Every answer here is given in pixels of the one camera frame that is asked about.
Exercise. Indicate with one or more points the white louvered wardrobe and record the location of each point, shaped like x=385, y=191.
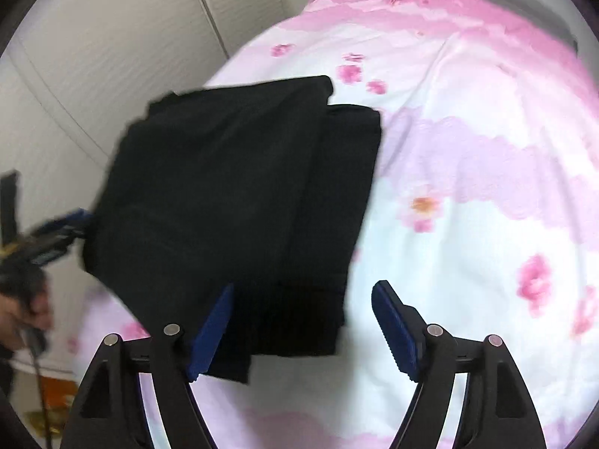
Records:
x=117, y=32

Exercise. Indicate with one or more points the pink floral duvet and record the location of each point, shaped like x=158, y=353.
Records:
x=468, y=173

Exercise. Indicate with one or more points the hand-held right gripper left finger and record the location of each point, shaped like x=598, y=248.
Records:
x=213, y=332

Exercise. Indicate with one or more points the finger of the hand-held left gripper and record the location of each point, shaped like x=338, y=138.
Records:
x=70, y=222
x=9, y=206

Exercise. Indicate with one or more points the black pants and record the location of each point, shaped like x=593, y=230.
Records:
x=210, y=187

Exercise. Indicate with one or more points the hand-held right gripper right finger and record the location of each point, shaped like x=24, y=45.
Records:
x=395, y=327

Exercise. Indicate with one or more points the person's left hand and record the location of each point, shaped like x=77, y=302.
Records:
x=18, y=320

